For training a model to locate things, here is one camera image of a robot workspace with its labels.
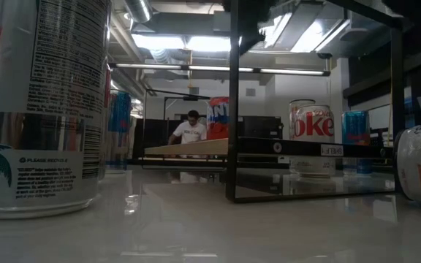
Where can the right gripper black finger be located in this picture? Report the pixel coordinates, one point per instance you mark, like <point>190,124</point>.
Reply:
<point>250,33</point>

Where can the silver Celsius can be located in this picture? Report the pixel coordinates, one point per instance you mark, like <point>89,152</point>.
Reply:
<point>417,164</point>
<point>302,102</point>
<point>49,91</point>

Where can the red Fanta can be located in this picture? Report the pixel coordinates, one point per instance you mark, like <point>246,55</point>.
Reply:
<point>218,120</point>

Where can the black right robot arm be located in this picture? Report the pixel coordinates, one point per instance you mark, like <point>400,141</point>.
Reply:
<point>408,9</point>

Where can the ceiling light panel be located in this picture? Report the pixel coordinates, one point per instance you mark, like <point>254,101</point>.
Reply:
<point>278,31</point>
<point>208,44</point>
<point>157,41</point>
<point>316,36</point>

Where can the black ceiling fixture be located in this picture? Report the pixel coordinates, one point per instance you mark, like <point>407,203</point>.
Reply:
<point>324,55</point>

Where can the black monitor box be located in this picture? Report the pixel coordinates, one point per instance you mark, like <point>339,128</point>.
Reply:
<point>261,128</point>

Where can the long linear ceiling light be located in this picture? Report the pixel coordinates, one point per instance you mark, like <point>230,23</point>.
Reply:
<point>148,66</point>

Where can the person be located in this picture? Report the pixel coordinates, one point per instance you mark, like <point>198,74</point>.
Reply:
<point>192,131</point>

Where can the light blue Red Bull can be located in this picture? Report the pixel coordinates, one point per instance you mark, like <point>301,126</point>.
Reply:
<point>356,128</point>

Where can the black partition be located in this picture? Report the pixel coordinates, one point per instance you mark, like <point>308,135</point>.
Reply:
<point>152,139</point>

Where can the blue silver Red Bull can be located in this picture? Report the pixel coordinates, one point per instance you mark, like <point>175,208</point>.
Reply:
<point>121,124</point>

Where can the silver ceiling duct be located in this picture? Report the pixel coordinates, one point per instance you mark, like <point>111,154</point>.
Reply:
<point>139,9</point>

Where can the wooden shelf black metal frame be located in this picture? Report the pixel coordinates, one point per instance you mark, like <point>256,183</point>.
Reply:
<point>287,148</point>

